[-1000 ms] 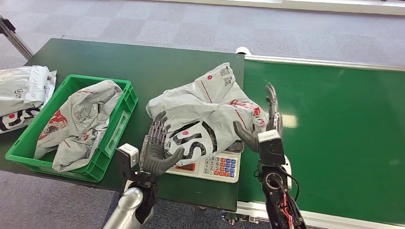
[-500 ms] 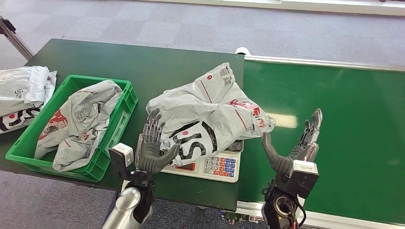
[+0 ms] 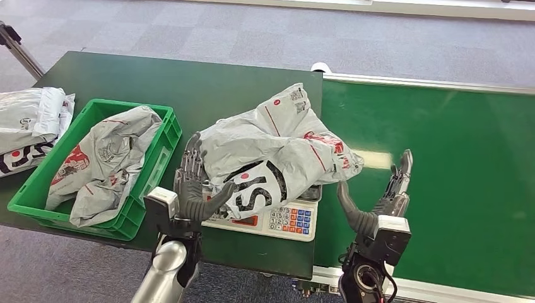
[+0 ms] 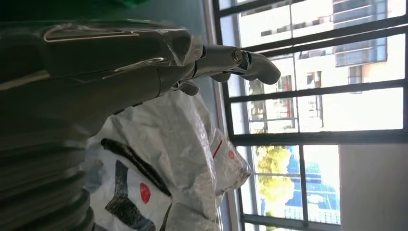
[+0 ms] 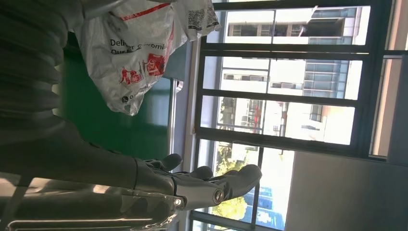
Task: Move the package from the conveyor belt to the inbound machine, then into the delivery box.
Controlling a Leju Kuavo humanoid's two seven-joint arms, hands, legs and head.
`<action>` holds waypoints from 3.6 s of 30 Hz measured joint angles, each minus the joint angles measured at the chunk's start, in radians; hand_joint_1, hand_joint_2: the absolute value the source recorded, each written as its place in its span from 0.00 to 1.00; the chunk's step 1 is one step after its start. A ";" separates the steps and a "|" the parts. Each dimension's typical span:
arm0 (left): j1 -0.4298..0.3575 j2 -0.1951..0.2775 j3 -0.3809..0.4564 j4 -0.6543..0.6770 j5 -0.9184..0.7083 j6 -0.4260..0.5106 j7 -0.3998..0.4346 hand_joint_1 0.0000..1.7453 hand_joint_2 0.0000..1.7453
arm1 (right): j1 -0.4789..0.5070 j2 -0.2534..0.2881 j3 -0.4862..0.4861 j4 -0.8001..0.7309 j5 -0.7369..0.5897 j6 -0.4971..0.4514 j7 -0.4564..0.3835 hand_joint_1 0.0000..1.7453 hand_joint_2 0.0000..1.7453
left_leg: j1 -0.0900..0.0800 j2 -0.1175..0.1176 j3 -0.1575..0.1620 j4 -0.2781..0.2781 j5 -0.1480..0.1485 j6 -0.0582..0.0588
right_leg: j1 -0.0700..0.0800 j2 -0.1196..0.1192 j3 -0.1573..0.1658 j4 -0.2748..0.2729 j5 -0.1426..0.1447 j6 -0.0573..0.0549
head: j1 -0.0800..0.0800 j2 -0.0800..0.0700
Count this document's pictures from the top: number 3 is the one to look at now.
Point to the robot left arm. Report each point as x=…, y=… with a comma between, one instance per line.
x=167, y=259

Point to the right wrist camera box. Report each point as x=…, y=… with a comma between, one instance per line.
x=391, y=238

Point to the green conveyor belt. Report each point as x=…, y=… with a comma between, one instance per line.
x=459, y=188

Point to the metal pole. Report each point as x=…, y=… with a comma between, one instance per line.
x=21, y=50

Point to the grey package with black print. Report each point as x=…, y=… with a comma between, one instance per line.
x=259, y=146
x=16, y=125

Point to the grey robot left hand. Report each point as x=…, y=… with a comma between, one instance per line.
x=190, y=196

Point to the white plastic mailer bag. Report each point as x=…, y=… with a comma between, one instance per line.
x=50, y=113

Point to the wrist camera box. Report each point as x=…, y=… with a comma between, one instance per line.
x=391, y=238
x=161, y=200

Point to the green plastic crate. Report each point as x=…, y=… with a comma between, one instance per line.
x=125, y=228

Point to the white scale with steel pan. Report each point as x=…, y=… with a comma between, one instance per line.
x=292, y=221

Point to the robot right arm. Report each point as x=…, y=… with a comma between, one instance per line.
x=363, y=278

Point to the grey package with red print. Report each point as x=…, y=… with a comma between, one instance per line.
x=104, y=167

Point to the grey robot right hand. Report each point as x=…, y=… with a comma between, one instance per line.
x=359, y=219

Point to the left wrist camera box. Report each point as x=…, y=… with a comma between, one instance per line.
x=161, y=200

